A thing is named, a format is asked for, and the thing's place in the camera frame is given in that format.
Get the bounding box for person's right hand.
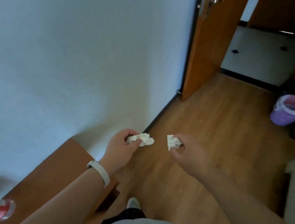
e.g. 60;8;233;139
166;133;221;181

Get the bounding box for wooden door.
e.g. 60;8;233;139
180;0;250;108

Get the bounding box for silver door handle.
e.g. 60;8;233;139
196;0;223;20

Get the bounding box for person's left hand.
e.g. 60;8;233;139
97;126;144;180

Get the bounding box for white tissue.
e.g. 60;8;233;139
165;134;183;153
127;131;155;148

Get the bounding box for person's white shoe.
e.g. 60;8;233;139
127;197;143;211

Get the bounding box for person's black trousers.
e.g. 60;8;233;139
96;204;148;224

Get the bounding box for white wristband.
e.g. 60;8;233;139
84;159;113;188

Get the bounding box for purple trash bin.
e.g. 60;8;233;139
269;92;295;128

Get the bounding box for person's left forearm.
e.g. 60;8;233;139
18;159;111;224

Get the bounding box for person's right forearm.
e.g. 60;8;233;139
194;164;295;224

